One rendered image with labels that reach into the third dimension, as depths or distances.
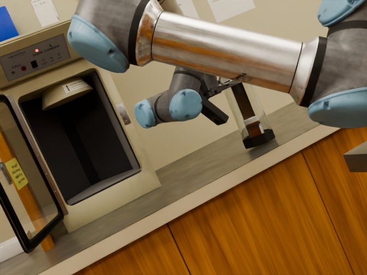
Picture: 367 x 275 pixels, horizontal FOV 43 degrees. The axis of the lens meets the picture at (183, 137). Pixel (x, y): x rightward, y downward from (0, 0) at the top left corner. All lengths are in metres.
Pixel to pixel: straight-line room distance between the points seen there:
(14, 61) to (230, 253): 0.80
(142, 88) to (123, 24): 1.18
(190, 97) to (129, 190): 0.47
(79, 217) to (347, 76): 0.96
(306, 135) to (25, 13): 0.90
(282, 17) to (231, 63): 1.53
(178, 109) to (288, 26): 1.26
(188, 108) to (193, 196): 0.24
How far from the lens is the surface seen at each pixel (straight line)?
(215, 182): 1.23
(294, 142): 1.34
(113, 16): 0.78
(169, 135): 1.95
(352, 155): 0.96
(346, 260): 1.50
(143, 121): 1.21
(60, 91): 1.48
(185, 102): 1.11
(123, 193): 1.47
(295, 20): 2.30
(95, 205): 1.46
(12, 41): 1.36
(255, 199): 1.32
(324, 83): 0.73
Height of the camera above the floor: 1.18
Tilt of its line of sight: 5 degrees down
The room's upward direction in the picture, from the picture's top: 24 degrees counter-clockwise
